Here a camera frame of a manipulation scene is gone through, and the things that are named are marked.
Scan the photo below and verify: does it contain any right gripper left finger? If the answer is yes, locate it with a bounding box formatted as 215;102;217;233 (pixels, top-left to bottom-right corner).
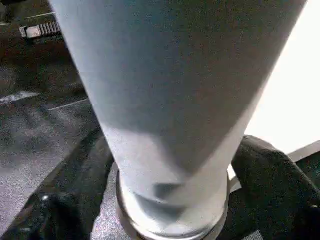
0;127;118;240

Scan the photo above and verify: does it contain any white plastic table leg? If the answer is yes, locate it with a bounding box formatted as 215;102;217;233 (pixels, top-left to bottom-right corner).
47;0;308;240

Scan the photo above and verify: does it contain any white plastic table top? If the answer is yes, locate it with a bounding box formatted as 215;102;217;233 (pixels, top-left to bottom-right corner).
227;0;320;193

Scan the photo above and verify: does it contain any black work mat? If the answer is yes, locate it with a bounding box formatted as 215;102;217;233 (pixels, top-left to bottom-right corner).
0;0;320;240

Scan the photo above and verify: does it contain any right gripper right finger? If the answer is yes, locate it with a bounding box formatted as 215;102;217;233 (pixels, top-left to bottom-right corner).
220;135;320;240

